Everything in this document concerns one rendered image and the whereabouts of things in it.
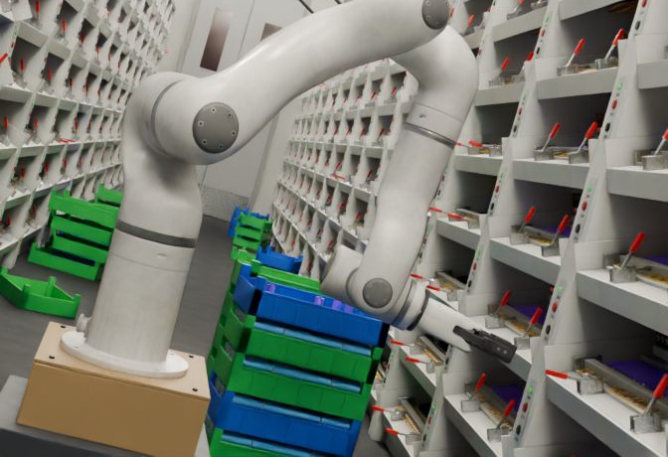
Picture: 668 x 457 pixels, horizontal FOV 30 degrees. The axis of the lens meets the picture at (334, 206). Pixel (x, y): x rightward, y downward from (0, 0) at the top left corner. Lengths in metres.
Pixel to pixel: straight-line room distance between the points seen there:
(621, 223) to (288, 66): 0.76
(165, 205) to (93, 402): 0.29
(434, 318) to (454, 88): 0.37
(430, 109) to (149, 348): 0.58
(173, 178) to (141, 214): 0.09
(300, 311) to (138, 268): 0.83
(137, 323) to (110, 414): 0.14
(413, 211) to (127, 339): 0.49
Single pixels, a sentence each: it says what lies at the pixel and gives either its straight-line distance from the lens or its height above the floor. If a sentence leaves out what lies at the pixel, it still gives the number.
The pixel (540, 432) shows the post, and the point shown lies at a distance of 2.32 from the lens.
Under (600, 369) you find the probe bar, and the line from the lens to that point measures 2.21.
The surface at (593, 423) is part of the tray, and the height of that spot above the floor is 0.46.
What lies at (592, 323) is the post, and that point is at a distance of 2.31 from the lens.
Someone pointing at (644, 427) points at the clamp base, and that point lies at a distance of 1.88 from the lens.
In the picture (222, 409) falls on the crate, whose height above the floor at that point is 0.20.
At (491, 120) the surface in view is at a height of 0.99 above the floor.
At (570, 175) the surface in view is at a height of 0.85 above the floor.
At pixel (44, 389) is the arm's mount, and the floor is 0.33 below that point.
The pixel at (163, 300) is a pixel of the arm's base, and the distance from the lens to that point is 1.80.
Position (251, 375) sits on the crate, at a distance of 2.57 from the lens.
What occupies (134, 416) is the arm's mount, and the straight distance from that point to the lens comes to 1.76.
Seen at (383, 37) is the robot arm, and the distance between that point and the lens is 1.87.
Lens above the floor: 0.73
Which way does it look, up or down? 2 degrees down
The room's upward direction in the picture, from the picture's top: 16 degrees clockwise
